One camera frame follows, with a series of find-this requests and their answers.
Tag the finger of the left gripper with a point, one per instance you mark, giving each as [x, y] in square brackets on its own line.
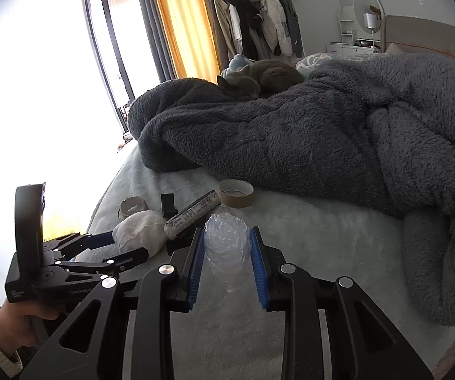
[113, 266]
[91, 241]

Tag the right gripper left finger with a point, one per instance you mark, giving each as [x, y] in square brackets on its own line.
[171, 287]

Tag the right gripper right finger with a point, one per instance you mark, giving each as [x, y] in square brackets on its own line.
[283, 286]

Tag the white tissue ball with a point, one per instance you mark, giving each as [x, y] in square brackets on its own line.
[144, 229]

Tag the clear plastic bottle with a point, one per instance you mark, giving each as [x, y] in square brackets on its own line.
[227, 248]

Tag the long printed snack wrapper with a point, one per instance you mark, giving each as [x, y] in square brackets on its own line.
[194, 212]

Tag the person's left hand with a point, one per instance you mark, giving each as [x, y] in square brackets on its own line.
[16, 328]

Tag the small cardboard tape core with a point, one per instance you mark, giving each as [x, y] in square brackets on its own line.
[130, 206]

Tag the light grey bed mattress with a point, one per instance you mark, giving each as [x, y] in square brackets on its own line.
[228, 335]

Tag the small black clip piece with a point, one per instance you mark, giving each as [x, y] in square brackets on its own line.
[168, 206]

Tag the large brown tape roll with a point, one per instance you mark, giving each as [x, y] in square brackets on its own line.
[235, 193]

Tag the black framed balcony door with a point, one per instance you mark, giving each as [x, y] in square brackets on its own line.
[122, 47]

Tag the dark grey fleece blanket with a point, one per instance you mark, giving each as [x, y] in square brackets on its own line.
[377, 133]

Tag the grey cat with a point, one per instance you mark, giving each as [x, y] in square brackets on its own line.
[261, 79]

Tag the dark grey curtain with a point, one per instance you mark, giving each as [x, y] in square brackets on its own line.
[157, 40]

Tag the white dressing table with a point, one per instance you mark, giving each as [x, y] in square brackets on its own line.
[355, 38]

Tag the yellow curtain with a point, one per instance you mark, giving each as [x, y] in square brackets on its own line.
[190, 38]

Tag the clothes rack with garments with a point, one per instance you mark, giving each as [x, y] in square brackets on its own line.
[260, 29]

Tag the beige padded headboard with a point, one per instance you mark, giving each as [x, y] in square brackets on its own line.
[405, 34]

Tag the round vanity mirror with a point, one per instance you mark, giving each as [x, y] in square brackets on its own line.
[369, 15]

